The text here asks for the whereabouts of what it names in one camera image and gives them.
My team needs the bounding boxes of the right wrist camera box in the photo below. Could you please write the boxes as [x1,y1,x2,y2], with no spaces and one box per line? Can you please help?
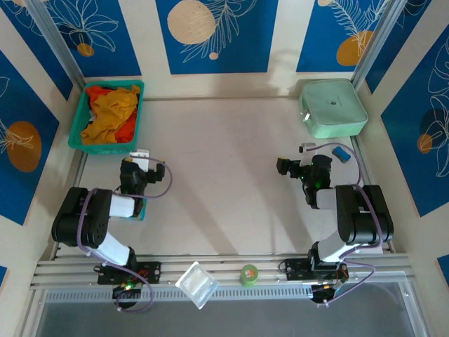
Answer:
[299,142,316,166]

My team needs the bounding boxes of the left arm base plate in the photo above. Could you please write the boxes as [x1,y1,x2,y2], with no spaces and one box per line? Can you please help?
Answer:
[97,261,162,285]

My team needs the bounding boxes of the clear plastic container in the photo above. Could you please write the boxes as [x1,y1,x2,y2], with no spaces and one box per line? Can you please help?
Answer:
[174,261,221,310]

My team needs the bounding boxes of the blue eraser block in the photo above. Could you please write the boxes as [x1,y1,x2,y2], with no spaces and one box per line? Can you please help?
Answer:
[331,146,351,164]

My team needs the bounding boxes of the aluminium frame post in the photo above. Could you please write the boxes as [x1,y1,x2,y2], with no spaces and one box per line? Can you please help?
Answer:
[351,0,412,89]
[25,0,86,88]

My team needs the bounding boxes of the aluminium side rail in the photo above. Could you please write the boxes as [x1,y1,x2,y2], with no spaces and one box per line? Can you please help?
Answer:
[350,135,396,253]
[48,150,88,261]

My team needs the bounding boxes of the yellow t-shirt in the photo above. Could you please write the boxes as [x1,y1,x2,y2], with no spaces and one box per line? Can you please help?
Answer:
[80,86,140,145]

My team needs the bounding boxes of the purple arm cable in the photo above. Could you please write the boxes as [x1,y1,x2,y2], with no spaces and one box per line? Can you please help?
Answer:
[307,142,384,308]
[77,157,173,314]

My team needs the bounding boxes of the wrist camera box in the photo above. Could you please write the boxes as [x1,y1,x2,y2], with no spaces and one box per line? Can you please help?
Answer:
[128,149,152,169]
[299,142,316,166]

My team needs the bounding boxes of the mint green zipper case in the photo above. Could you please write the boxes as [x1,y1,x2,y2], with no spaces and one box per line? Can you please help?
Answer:
[297,77,369,140]

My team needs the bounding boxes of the grey slotted cable duct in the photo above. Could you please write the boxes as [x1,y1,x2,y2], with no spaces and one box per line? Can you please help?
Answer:
[44,287,404,305]

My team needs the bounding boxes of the thin aluminium table rail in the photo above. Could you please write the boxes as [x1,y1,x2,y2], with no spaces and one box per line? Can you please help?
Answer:
[143,95,300,103]

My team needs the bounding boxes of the aluminium frame rails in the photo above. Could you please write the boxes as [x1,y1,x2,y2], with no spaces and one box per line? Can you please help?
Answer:
[29,253,412,291]

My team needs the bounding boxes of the blue snack packet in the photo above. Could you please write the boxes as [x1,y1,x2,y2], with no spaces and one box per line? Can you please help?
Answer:
[119,199,148,222]

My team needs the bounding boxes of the teal plastic basket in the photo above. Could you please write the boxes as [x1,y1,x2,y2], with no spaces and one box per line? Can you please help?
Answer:
[67,79,146,156]

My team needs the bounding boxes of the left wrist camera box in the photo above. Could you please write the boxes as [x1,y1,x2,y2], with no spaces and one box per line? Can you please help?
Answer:
[128,149,152,169]

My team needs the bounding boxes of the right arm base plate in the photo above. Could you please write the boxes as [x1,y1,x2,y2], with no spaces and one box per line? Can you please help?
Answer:
[283,258,348,282]

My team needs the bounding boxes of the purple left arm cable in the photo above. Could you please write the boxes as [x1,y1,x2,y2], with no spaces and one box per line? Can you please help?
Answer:
[77,157,173,314]

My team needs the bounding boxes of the black controller board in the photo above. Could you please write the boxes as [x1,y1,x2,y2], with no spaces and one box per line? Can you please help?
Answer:
[111,283,143,310]
[310,280,350,305]

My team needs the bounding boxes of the orange t-shirt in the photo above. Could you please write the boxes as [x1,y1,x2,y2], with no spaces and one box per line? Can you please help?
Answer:
[85,83,142,145]

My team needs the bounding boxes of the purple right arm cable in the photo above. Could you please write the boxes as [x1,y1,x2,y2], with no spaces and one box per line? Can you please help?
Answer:
[307,142,384,308]

